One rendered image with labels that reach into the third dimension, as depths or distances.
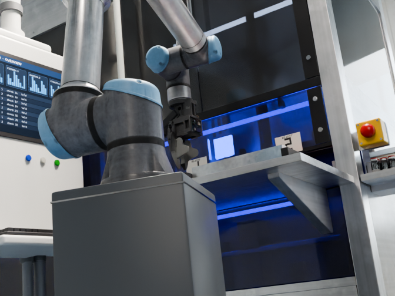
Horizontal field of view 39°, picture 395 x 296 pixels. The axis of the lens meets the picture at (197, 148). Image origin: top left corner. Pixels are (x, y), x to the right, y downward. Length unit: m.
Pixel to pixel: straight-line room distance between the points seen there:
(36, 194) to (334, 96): 1.03
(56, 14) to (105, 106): 1.49
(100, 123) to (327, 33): 0.92
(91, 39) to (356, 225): 0.89
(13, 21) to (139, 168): 1.30
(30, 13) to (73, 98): 1.56
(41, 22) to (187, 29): 1.22
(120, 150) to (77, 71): 0.24
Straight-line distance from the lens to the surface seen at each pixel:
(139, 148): 1.06
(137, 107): 1.09
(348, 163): 1.67
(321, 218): 1.59
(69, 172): 2.08
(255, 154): 1.36
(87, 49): 1.27
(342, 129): 1.70
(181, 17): 1.50
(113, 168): 1.06
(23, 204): 1.94
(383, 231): 1.80
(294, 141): 1.74
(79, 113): 1.15
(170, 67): 1.66
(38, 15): 2.67
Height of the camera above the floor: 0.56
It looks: 16 degrees up
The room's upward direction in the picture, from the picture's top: 6 degrees counter-clockwise
